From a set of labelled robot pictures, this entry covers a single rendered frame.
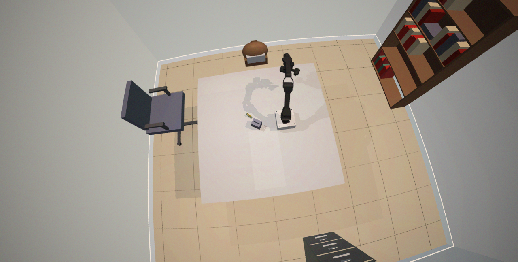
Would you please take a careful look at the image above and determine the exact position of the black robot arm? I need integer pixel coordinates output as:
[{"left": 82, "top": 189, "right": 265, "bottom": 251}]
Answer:
[{"left": 281, "top": 53, "right": 294, "bottom": 124}]

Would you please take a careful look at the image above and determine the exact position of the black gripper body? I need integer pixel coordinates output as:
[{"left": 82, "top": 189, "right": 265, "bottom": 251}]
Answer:
[{"left": 279, "top": 65, "right": 300, "bottom": 76}]

